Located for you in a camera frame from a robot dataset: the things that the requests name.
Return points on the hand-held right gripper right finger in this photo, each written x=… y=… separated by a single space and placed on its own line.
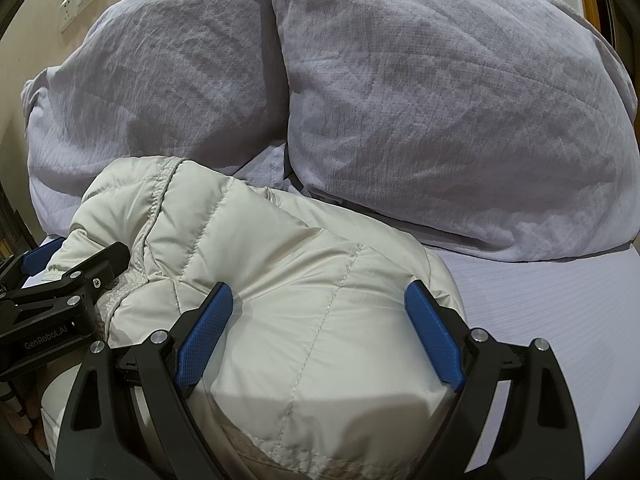
x=433 y=341

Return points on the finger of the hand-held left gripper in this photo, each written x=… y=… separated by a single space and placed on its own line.
x=40 y=256
x=95 y=265

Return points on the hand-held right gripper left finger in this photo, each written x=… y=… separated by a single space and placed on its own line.
x=205 y=341

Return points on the cream puffer jacket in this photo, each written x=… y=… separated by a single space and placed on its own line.
x=310 y=285

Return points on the person's left hand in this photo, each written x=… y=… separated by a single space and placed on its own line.
x=22 y=415

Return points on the light grey bed sheet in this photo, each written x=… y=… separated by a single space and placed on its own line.
x=530 y=340

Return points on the large grey pillow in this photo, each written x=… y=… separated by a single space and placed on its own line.
x=160 y=100
x=450 y=110

